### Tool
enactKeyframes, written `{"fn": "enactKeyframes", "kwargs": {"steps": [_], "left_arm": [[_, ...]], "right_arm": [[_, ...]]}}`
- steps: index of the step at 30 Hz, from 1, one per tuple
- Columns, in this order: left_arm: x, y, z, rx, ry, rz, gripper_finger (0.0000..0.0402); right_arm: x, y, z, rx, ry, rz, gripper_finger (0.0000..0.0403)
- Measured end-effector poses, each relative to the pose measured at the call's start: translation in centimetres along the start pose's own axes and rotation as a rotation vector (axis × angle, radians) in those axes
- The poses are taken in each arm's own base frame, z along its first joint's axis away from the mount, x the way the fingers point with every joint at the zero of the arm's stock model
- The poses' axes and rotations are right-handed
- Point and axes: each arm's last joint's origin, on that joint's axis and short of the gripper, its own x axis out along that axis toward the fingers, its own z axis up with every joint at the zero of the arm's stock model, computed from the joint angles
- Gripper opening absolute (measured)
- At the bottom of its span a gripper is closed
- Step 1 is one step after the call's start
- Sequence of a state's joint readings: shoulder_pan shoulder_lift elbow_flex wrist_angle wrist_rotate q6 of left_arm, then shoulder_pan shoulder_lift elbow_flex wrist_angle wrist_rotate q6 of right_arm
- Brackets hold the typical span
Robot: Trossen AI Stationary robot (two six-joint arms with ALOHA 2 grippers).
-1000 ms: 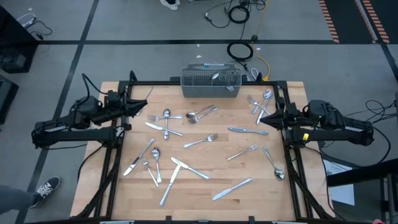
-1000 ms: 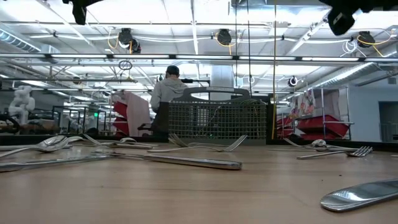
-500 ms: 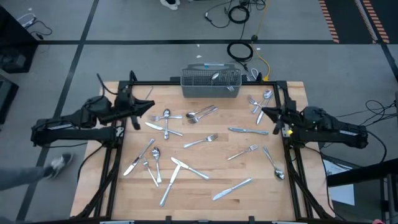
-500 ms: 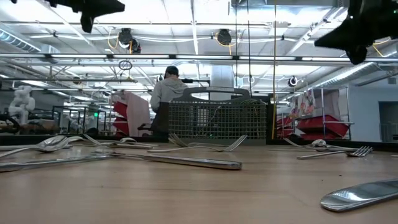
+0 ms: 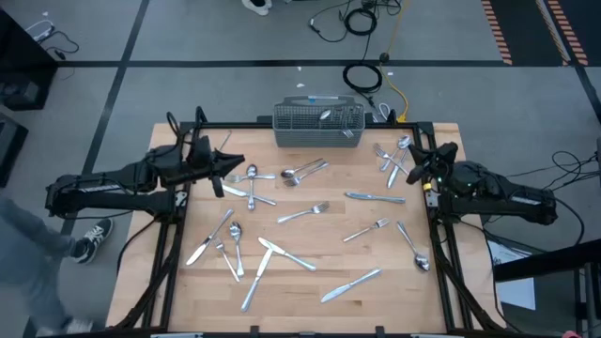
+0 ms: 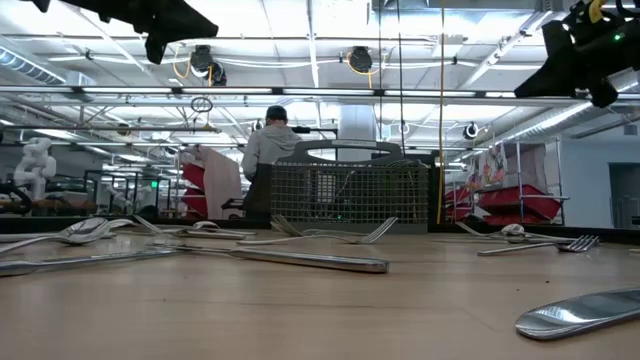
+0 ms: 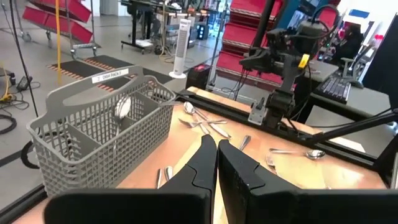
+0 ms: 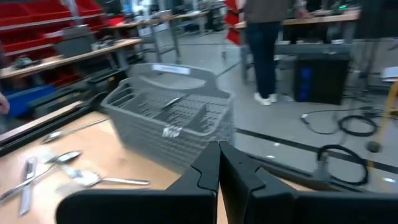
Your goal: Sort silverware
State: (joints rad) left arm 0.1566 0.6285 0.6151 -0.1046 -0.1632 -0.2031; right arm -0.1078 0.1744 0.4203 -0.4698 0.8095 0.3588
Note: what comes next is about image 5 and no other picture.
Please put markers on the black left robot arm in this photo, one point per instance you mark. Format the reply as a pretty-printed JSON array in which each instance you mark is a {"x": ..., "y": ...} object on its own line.
[{"x": 108, "y": 188}]

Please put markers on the grey mesh cutlery basket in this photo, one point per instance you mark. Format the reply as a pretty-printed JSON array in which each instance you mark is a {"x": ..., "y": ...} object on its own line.
[{"x": 305, "y": 138}]

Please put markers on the black box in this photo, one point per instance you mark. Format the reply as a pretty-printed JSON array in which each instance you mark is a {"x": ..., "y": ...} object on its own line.
[{"x": 9, "y": 150}]

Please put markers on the black mat orange stripes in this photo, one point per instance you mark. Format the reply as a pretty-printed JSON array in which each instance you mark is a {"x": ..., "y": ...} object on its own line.
[{"x": 521, "y": 28}]

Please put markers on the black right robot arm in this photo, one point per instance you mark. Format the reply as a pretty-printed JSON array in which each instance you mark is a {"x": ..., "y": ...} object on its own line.
[{"x": 507, "y": 199}]

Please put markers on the white paper sheet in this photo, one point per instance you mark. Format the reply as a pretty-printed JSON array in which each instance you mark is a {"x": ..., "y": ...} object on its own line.
[{"x": 516, "y": 291}]

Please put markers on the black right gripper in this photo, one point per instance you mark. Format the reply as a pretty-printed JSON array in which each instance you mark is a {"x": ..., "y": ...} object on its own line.
[{"x": 434, "y": 164}]

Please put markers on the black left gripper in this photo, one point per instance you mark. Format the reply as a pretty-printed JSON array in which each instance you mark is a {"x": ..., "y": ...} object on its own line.
[{"x": 202, "y": 164}]

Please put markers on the black cabinet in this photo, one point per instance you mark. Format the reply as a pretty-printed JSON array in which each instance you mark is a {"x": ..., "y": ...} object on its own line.
[{"x": 23, "y": 75}]

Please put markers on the black desk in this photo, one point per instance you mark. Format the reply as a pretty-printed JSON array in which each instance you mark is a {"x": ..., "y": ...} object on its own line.
[{"x": 540, "y": 263}]

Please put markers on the person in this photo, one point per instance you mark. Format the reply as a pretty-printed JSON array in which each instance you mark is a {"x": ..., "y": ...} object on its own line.
[
  {"x": 28, "y": 244},
  {"x": 257, "y": 5}
]

